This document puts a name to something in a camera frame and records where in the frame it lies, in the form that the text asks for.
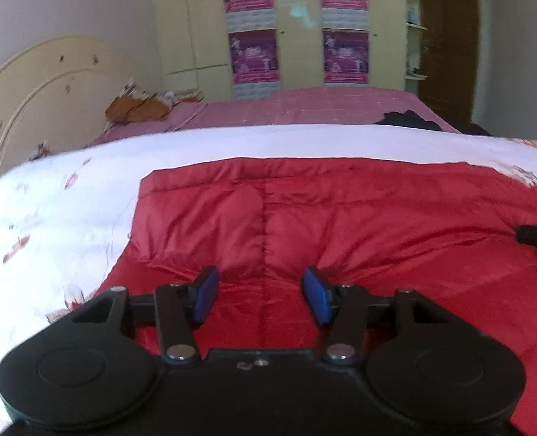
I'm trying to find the cream wooden headboard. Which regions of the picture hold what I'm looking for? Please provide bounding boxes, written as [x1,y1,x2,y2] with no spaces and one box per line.
[0,35,141,177]

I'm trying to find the black garment on bed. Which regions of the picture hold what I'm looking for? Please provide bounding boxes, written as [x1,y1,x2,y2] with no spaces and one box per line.
[375,110,443,132]

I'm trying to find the lower right purple poster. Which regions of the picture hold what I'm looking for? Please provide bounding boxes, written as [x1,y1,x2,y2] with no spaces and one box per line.
[322,31,369,85]

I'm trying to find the cream wardrobe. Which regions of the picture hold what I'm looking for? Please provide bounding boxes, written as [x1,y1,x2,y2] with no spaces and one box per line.
[152,0,407,101]

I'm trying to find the white floral bed quilt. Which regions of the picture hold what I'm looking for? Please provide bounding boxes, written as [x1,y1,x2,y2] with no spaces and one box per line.
[0,125,537,431]

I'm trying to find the cream open shelf unit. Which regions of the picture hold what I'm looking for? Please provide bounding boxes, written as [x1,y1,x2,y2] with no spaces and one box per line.
[405,0,427,94]

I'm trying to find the lower left purple poster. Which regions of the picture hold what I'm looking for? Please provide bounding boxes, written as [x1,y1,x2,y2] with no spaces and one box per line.
[228,29,281,100]

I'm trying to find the dark brown wooden door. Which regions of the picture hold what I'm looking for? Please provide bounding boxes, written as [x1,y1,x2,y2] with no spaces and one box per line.
[418,0,479,124]

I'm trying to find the red puffer jacket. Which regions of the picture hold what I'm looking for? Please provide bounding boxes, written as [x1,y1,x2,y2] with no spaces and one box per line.
[103,158,537,435]

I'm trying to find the pink checked bed sheet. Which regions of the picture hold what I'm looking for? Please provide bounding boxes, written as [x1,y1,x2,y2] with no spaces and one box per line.
[91,87,458,146]

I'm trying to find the orange brown folded cloth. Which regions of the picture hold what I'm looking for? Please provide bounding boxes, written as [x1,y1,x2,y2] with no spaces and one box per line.
[105,78,203,123]

